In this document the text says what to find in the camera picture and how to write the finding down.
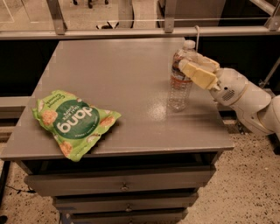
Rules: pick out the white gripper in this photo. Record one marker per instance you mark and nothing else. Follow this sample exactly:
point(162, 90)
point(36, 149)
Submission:
point(228, 87)

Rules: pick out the clear plastic water bottle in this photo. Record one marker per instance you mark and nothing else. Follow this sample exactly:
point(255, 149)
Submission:
point(180, 84)

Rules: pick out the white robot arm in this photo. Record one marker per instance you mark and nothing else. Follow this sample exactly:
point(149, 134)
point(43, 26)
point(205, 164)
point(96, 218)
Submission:
point(256, 109)

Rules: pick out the grey metal railing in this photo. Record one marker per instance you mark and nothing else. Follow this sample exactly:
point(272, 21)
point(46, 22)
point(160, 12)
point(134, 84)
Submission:
point(113, 19)

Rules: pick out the grey drawer cabinet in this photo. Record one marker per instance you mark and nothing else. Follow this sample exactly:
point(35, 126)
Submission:
point(150, 164)

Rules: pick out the green Dang chips bag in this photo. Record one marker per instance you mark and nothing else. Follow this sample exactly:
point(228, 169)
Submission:
point(75, 125)

